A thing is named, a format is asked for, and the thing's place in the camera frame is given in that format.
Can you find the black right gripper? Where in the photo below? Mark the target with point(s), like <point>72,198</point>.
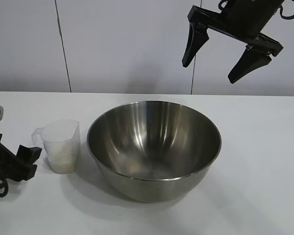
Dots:
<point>245,17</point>

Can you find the stainless steel mixing bowl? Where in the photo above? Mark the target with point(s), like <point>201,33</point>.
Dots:
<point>149,147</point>

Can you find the transparent plastic measuring cup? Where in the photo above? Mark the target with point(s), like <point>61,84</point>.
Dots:
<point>61,137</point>

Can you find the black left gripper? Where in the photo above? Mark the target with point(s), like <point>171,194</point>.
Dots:
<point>2,161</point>

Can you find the white rice grains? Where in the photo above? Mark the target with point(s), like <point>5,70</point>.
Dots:
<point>62,159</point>

